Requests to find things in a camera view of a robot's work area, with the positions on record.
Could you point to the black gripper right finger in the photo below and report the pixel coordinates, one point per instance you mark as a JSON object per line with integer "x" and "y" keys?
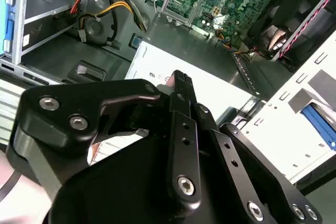
{"x": 236, "y": 161}

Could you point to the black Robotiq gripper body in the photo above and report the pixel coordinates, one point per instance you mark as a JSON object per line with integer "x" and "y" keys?
{"x": 126, "y": 195}

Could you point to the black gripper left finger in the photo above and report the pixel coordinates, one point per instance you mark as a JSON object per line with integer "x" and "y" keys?
{"x": 60, "y": 119}

